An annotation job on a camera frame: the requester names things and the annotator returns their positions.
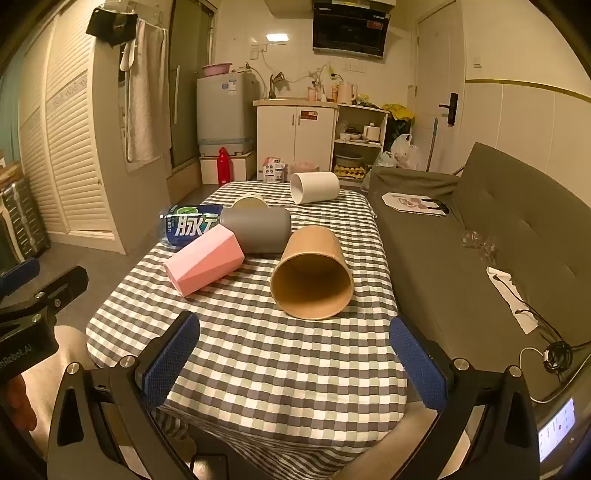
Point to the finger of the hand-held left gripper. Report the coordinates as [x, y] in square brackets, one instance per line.
[60, 288]
[18, 274]

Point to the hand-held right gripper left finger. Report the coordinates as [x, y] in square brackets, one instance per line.
[168, 367]

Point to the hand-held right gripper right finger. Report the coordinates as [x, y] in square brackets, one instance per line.
[418, 369]

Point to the brown paper cup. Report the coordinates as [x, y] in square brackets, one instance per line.
[314, 272]

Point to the pink faceted cup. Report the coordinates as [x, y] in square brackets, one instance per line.
[203, 263]

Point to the grey cup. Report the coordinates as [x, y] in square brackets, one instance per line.
[258, 230]

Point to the cream cup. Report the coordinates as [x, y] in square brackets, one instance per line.
[249, 201]

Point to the white cup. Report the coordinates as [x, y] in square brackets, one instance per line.
[316, 187]

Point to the person's left hand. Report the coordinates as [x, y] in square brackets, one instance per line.
[16, 399]

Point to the metal suitcase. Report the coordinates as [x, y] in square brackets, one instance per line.
[23, 217]

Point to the checkered tablecloth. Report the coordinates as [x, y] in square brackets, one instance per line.
[277, 369]

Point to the white paper sheet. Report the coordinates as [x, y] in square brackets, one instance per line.
[512, 295]

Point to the clear plastic wrapper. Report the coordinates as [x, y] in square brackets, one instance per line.
[480, 244]

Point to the blue drink bottle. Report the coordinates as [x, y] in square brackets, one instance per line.
[189, 226]

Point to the white louvered wardrobe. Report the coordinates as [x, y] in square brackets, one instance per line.
[69, 138]

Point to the grey appliance with lit panel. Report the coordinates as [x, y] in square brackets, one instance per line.
[556, 429]

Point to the white printed tote bag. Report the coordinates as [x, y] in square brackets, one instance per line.
[413, 203]

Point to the grey sofa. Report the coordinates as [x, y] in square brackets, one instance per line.
[485, 194]

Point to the red bottle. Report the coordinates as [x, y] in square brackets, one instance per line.
[223, 166]

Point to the egg tray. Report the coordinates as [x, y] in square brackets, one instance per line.
[349, 171]

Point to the white washing machine stand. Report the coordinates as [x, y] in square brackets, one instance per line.
[242, 168]

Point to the white hanging towel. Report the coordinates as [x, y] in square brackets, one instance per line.
[145, 92]

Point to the white plastic bag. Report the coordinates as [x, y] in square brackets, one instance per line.
[405, 151]

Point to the grey bowl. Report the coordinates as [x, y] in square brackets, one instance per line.
[348, 160]

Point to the printed carton box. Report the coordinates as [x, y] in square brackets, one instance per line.
[272, 169]

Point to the pink bin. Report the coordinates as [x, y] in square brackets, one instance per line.
[302, 168]

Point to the white small cooker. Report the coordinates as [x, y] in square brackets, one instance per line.
[371, 132]

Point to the washing machine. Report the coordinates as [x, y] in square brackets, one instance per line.
[226, 110]

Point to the glass shower door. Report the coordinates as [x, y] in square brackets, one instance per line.
[191, 83]

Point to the white open shelf unit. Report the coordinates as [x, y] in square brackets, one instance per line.
[383, 120]

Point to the yellow bag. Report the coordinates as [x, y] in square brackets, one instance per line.
[398, 112]

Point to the white sink cabinet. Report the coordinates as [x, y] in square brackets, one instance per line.
[295, 138]

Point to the black hanging bag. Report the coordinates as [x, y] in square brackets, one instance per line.
[111, 25]

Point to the pink basin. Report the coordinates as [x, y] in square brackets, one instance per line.
[217, 70]

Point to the pink electric kettle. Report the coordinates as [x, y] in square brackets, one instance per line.
[347, 93]

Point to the metal faucet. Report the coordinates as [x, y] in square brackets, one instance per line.
[275, 85]

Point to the pink counter bottle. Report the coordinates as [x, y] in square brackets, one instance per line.
[312, 92]

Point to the white door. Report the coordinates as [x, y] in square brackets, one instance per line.
[438, 55]

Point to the black range hood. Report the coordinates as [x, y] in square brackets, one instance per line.
[348, 27]

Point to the wall socket strip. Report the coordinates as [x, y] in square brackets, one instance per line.
[355, 68]

